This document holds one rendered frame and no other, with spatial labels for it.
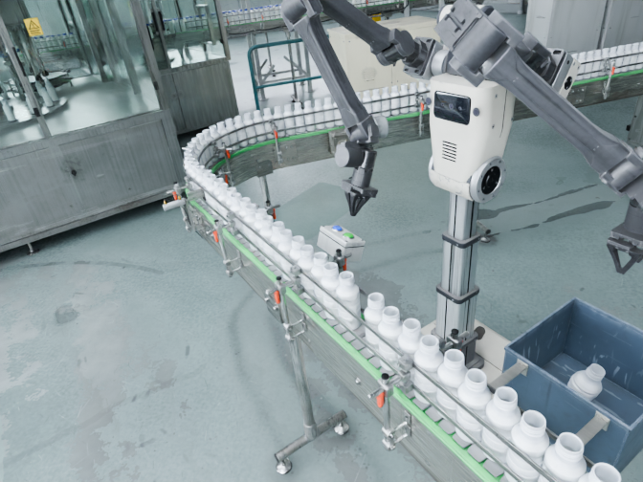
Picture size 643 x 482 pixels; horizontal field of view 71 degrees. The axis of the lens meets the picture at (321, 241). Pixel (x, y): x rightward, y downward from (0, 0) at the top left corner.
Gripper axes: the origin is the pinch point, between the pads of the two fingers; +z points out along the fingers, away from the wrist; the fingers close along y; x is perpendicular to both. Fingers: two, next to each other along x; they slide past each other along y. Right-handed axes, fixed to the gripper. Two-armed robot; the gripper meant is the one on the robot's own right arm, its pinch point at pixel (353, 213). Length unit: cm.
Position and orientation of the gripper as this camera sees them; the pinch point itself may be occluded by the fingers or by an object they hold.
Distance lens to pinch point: 139.1
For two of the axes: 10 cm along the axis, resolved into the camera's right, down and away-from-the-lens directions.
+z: -1.9, 9.2, 3.4
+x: 8.1, -0.5, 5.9
